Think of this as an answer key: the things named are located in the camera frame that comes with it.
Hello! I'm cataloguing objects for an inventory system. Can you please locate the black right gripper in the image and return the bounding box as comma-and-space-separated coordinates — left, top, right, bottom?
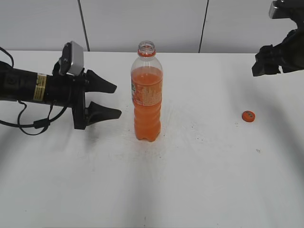
252, 19, 304, 76

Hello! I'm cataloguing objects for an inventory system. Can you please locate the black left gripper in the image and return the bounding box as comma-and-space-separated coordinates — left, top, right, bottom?
45, 60, 122, 130

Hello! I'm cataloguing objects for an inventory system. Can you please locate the orange soda plastic bottle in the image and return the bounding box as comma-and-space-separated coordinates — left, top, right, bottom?
131, 41, 163, 142

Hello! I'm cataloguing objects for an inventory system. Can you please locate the orange bottle cap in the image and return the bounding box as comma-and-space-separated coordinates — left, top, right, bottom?
242, 110, 256, 123

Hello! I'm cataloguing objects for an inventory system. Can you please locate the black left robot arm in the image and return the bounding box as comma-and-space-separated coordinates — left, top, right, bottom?
0, 62, 122, 130

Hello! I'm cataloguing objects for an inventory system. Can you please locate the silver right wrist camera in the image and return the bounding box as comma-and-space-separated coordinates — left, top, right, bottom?
269, 0, 304, 20

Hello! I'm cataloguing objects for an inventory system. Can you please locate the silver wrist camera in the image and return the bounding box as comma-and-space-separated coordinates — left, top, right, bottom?
59, 41, 84, 76
269, 0, 304, 20

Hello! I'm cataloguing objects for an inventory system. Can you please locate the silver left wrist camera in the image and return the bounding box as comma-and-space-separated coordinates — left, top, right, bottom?
59, 41, 84, 76

